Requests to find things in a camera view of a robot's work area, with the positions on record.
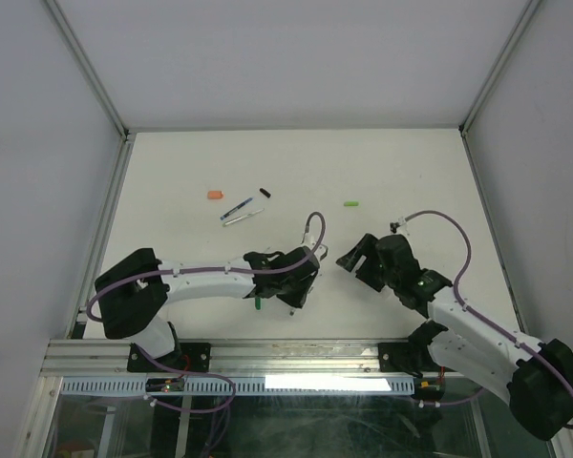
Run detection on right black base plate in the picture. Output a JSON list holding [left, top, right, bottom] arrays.
[[377, 342, 418, 375]]

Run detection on orange pen cap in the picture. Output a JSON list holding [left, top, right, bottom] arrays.
[[207, 191, 224, 200]]

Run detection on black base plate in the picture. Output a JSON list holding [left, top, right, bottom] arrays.
[[377, 342, 418, 375], [127, 341, 211, 373]]

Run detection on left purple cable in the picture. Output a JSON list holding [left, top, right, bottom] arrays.
[[86, 212, 327, 324]]

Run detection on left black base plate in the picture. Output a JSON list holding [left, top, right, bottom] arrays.
[[127, 341, 211, 373]]

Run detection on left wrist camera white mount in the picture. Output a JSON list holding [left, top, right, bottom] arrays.
[[301, 233, 329, 262]]

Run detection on white slotted cable duct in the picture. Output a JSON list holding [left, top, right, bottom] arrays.
[[61, 374, 414, 397]]

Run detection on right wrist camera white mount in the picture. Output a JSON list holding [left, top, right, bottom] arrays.
[[390, 217, 411, 238]]

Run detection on aluminium mounting rail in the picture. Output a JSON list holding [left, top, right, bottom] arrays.
[[42, 336, 412, 378]]

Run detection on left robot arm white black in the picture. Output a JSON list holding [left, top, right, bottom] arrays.
[[88, 245, 327, 371]]

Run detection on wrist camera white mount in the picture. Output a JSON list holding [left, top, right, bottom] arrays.
[[301, 233, 329, 262], [390, 217, 411, 238]]

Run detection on dark blue barrel pen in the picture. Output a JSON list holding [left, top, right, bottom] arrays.
[[220, 197, 254, 221]]

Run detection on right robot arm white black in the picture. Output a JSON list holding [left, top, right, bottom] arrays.
[[336, 234, 573, 441]]

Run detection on silver green tip pen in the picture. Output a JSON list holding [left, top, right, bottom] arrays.
[[223, 208, 265, 227]]

